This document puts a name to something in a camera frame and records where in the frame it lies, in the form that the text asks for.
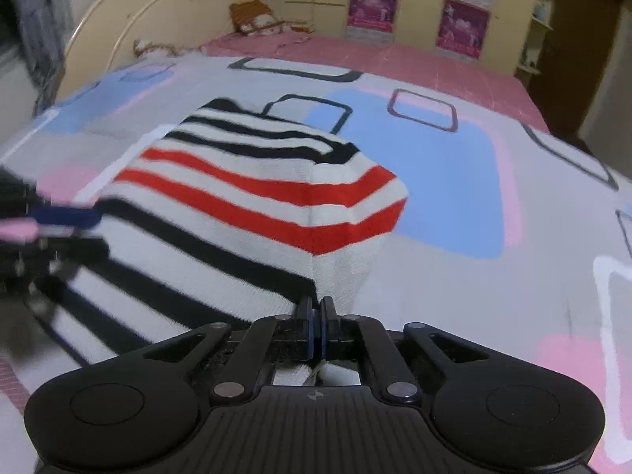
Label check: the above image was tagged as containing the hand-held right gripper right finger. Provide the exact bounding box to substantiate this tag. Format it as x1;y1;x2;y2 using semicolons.
320;297;491;399

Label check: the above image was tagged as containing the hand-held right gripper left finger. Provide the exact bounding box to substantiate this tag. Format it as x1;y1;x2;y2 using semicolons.
143;297;317;400

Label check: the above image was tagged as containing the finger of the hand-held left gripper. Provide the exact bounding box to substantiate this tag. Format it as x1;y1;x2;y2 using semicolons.
39;237;110;265
27;205;105;232

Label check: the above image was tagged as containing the striped knit sweater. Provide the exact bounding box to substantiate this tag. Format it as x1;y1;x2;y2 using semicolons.
20;98;410;388

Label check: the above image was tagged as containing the grey curtain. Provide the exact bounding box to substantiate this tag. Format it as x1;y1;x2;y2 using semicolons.
5;0;70;90

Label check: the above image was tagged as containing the cream headboard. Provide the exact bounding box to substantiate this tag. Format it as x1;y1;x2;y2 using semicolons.
32;0;287;119

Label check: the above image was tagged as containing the pink bed sheet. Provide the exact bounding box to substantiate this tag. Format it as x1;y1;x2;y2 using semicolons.
202;34;549;132

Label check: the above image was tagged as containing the orange patterned pillow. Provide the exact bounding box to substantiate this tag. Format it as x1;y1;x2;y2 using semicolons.
228;0;314;38

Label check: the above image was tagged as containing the cream wardrobe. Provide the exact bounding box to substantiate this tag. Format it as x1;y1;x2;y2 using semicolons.
284;0;544;77

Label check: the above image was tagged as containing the brown door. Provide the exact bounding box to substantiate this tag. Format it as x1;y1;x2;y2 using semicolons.
530;0;632;154

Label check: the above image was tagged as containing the pink wall poster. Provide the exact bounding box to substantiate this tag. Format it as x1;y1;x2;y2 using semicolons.
435;0;492;60
346;0;400;43

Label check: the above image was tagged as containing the cream wall shelf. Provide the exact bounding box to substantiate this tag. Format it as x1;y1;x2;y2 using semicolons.
513;0;566;77

